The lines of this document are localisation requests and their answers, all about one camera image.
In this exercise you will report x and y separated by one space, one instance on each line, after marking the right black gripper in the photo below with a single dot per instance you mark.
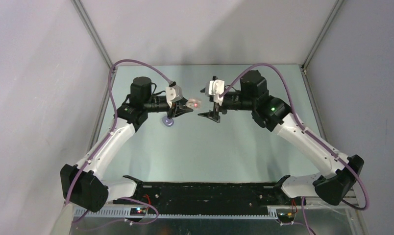
213 115

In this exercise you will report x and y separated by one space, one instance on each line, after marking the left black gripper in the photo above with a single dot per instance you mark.
178 108

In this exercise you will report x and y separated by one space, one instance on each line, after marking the white earbud charging case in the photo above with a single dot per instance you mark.
194 103

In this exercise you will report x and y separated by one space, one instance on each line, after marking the purple earbud charging case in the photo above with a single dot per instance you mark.
168 122

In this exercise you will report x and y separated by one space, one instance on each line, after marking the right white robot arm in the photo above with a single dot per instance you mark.
337 171

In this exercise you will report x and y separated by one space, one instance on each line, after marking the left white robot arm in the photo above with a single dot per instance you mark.
82 183

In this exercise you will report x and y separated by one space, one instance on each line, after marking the left circuit board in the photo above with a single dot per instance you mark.
138 211

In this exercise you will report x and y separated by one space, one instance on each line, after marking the circuit board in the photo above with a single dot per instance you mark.
138 211
286 218

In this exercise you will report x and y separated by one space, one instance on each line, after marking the right circuit board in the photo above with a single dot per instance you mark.
286 218

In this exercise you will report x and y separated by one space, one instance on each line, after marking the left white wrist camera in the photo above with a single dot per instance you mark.
173 93

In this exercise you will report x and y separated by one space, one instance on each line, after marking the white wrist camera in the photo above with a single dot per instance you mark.
173 93
214 90

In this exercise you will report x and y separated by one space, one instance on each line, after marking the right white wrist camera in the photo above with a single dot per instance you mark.
214 90

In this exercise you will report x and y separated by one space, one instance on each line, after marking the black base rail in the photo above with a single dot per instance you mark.
212 199

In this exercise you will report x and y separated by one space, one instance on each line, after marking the left aluminium frame post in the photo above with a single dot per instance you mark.
91 29

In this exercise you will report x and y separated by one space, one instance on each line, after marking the aluminium frame post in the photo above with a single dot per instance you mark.
91 29
322 33

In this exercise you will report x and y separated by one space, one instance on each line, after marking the right aluminium frame post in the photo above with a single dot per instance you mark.
322 33

